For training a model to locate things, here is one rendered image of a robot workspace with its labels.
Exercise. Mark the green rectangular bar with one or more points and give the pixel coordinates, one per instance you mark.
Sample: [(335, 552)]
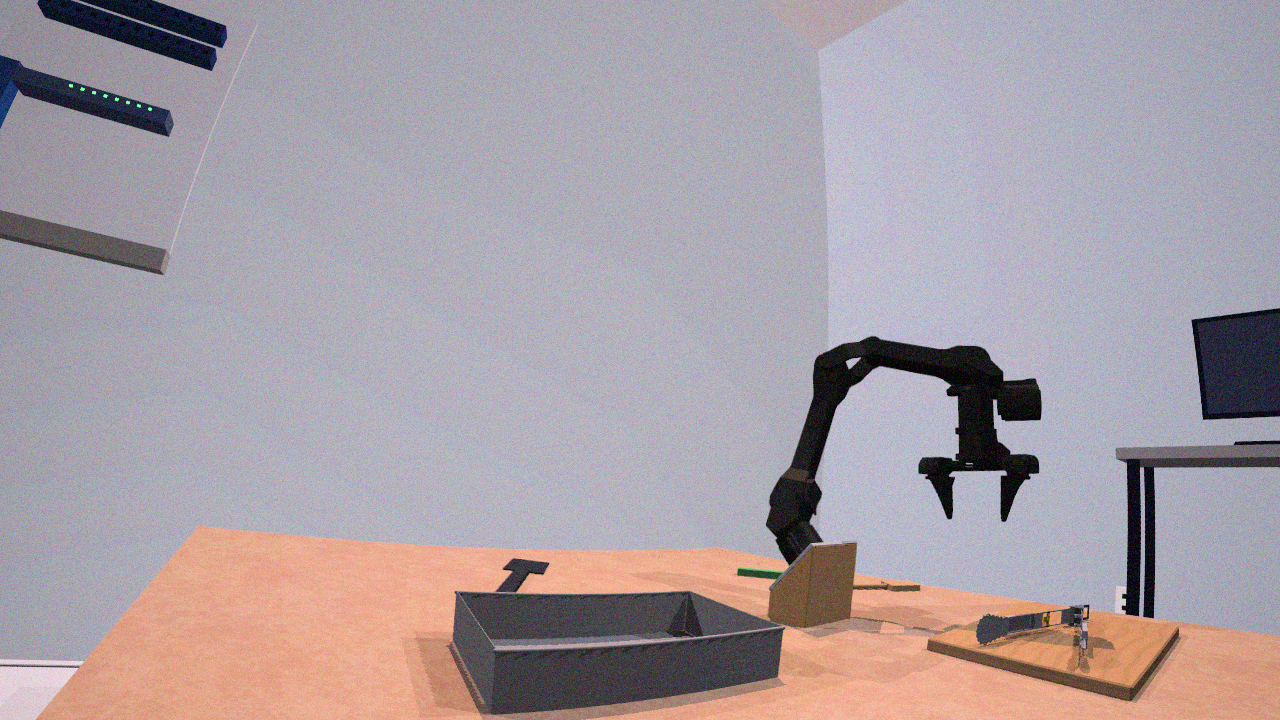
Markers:
[(761, 573)]

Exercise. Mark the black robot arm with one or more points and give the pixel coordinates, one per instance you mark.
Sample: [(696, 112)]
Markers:
[(973, 377)]

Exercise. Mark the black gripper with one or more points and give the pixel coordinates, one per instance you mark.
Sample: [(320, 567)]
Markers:
[(976, 443)]

